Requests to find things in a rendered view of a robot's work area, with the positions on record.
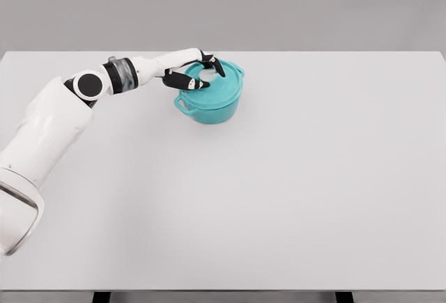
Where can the white striped left robot hand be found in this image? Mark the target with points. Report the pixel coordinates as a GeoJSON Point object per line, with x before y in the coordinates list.
{"type": "Point", "coordinates": [174, 60]}

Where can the teal pot lid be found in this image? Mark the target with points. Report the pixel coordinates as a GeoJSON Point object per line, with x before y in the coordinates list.
{"type": "Point", "coordinates": [216, 90]}

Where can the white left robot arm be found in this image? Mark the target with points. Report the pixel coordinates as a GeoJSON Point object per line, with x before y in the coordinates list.
{"type": "Point", "coordinates": [48, 129]}

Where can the teal pot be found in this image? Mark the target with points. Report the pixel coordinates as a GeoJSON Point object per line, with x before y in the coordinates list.
{"type": "Point", "coordinates": [212, 111]}

